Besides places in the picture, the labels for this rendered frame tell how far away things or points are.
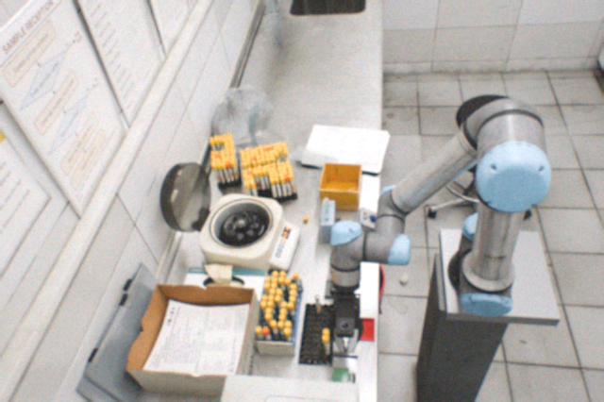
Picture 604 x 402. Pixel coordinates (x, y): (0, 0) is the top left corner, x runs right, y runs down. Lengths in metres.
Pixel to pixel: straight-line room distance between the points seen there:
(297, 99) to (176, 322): 1.12
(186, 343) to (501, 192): 0.91
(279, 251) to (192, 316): 0.32
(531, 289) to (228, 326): 0.85
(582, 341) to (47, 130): 2.24
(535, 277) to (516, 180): 0.67
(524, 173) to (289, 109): 1.36
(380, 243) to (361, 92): 1.11
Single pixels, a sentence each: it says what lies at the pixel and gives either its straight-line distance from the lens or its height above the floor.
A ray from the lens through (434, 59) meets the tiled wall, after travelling 3.77.
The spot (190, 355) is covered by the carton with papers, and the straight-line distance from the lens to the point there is 1.39.
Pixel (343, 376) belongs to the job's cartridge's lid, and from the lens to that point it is 1.25.
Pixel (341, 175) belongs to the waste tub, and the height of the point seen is 0.92.
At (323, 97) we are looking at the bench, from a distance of 2.14.
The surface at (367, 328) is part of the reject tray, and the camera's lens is 1.42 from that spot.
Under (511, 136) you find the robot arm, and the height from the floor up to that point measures 1.56.
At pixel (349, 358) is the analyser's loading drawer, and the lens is 1.34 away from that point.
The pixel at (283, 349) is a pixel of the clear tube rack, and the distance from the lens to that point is 1.37.
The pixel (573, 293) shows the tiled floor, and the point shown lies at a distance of 2.68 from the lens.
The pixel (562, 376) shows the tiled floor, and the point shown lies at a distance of 2.46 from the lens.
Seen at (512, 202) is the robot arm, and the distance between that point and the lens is 0.93.
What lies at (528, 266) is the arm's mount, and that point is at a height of 0.92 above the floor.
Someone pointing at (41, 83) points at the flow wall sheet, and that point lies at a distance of 1.10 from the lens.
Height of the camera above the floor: 2.14
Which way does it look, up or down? 48 degrees down
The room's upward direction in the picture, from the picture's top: 8 degrees counter-clockwise
